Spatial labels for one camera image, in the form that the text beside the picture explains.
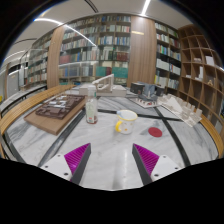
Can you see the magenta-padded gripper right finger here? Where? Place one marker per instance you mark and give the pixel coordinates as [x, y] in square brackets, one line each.
[146, 160]

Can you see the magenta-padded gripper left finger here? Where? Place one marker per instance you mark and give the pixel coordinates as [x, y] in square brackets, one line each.
[77, 159]

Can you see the clear plastic drink bottle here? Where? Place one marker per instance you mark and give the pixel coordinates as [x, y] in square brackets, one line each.
[91, 108]

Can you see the flat round red coaster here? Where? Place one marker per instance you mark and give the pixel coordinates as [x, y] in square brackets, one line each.
[155, 132]

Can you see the brown architectural model on board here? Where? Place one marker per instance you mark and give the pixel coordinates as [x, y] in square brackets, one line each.
[56, 111]

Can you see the white architectural model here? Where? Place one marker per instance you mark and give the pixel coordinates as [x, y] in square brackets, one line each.
[181, 110]

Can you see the dark grey architectural model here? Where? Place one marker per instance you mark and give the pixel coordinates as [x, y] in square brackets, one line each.
[146, 91]

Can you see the wooden cubby shelf unit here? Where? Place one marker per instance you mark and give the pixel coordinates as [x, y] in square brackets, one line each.
[203, 70]

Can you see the tall bookshelf full of books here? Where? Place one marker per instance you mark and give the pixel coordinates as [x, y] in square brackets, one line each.
[106, 50]

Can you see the curved ceiling light strip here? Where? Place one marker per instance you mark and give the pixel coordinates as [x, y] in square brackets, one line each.
[70, 29]

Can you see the straight ceiling light strip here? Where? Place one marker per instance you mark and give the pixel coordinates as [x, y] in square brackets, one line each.
[145, 7]

